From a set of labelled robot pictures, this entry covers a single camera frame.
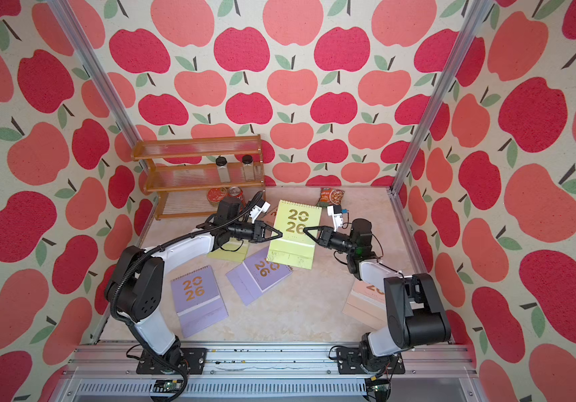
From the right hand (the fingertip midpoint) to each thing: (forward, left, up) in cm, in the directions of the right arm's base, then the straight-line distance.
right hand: (305, 236), depth 82 cm
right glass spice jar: (+28, +25, +5) cm, 37 cm away
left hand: (-3, +8, +1) cm, 9 cm away
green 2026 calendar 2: (-4, +4, -1) cm, 5 cm away
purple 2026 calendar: (-8, +17, -16) cm, 25 cm away
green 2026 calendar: (-8, +22, +1) cm, 23 cm away
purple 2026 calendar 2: (-19, +36, -17) cm, 44 cm away
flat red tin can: (+27, +42, -12) cm, 51 cm away
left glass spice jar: (+26, +35, +8) cm, 44 cm away
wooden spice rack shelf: (+38, +60, -8) cm, 72 cm away
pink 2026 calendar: (-14, -23, -19) cm, 33 cm away
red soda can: (+24, +31, -6) cm, 40 cm away
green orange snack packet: (+33, -10, -15) cm, 38 cm away
